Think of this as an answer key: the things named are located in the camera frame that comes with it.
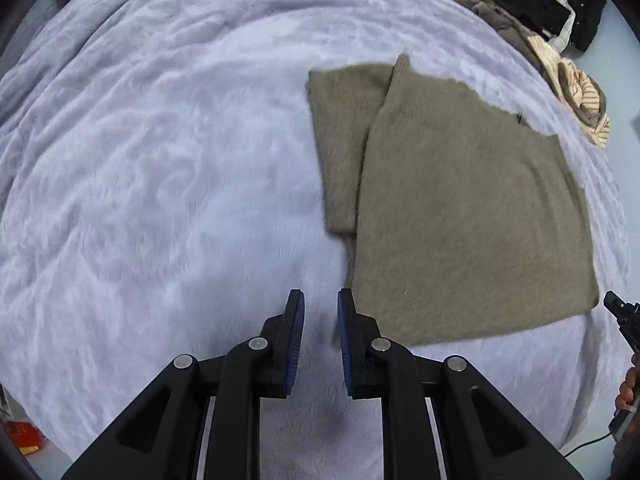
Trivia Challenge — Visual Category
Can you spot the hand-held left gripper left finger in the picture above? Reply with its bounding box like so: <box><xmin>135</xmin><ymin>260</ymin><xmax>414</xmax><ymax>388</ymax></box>
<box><xmin>61</xmin><ymin>288</ymin><xmax>306</xmax><ymax>480</ymax></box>

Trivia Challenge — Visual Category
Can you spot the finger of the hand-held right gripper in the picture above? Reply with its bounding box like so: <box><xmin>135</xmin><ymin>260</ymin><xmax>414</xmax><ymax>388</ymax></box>
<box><xmin>603</xmin><ymin>290</ymin><xmax>640</xmax><ymax>356</ymax></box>

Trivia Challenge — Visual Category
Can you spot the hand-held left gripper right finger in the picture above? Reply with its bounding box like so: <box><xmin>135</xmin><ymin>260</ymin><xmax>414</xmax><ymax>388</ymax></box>
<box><xmin>336</xmin><ymin>287</ymin><xmax>586</xmax><ymax>480</ymax></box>

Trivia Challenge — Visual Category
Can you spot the olive brown knit sweater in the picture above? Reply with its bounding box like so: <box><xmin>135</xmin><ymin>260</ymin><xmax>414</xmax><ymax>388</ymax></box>
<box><xmin>306</xmin><ymin>53</ymin><xmax>600</xmax><ymax>347</ymax></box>

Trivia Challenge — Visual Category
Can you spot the person's right hand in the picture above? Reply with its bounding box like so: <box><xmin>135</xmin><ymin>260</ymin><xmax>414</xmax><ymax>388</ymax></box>
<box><xmin>615</xmin><ymin>352</ymin><xmax>640</xmax><ymax>412</ymax></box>

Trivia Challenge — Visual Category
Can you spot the lavender fleece blanket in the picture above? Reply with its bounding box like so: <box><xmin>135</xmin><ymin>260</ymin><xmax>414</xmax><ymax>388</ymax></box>
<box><xmin>0</xmin><ymin>0</ymin><xmax>632</xmax><ymax>480</ymax></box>

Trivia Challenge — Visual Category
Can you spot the red box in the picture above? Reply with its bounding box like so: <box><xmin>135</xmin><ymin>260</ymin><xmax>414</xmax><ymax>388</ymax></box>
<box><xmin>4</xmin><ymin>422</ymin><xmax>47</xmax><ymax>457</ymax></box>

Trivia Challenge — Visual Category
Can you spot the black garment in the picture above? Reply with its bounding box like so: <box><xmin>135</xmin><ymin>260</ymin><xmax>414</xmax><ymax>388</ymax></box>
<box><xmin>500</xmin><ymin>0</ymin><xmax>608</xmax><ymax>53</ymax></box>

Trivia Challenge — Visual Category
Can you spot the grey quilted sofa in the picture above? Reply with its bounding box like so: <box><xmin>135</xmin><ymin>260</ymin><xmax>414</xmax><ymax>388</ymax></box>
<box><xmin>12</xmin><ymin>0</ymin><xmax>68</xmax><ymax>58</ymax></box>

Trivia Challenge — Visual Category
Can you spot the black cable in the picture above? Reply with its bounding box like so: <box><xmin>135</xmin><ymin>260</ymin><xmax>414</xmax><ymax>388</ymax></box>
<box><xmin>562</xmin><ymin>432</ymin><xmax>617</xmax><ymax>458</ymax></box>

